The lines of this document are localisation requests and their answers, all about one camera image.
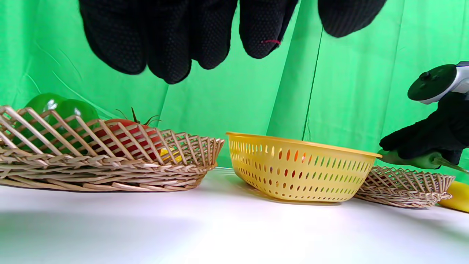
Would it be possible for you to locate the round grey right hand tracker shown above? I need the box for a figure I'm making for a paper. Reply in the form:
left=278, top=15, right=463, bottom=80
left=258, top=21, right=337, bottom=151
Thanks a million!
left=407, top=62, right=469, bottom=105

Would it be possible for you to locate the green background cloth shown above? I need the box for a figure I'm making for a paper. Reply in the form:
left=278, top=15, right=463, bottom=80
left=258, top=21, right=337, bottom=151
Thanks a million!
left=0, top=0, right=469, bottom=184

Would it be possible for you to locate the green bell pepper object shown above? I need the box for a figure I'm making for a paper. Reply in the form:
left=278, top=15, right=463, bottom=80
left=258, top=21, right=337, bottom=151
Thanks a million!
left=13, top=93, right=100, bottom=154

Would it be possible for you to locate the yellow mango object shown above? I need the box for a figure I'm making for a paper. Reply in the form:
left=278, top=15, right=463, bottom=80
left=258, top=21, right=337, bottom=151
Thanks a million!
left=438, top=180, right=469, bottom=213

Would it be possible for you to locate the round wicker basket container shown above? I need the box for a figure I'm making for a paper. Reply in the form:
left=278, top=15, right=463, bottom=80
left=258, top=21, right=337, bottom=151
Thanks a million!
left=354, top=165, right=455, bottom=209

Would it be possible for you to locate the red tomato object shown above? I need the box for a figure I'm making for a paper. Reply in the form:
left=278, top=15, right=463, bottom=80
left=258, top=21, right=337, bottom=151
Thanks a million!
left=93, top=107, right=163, bottom=160

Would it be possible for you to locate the long green pepper object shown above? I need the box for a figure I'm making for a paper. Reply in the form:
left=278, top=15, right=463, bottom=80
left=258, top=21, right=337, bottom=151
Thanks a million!
left=377, top=148, right=469, bottom=173

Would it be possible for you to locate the person's right hand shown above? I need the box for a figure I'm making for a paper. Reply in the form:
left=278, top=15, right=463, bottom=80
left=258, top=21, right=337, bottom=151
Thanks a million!
left=379, top=92, right=469, bottom=165

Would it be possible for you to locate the small yellow pepper object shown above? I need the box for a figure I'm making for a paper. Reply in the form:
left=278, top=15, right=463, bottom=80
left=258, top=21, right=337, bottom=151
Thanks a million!
left=159, top=148, right=182, bottom=164

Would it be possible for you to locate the yellow plastic basket container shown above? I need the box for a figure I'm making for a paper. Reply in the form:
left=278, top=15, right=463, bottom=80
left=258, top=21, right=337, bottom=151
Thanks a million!
left=225, top=131, right=382, bottom=203

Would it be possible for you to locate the orange fruit object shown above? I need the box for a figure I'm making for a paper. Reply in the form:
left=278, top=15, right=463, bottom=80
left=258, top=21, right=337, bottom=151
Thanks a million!
left=277, top=148, right=308, bottom=165

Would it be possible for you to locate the person's left hand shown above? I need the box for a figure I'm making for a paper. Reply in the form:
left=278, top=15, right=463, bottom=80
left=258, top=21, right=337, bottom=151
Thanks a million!
left=79, top=0, right=387, bottom=85

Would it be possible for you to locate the oval wicker basket container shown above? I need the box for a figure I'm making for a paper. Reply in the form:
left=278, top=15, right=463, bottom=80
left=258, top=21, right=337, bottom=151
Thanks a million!
left=0, top=106, right=225, bottom=192

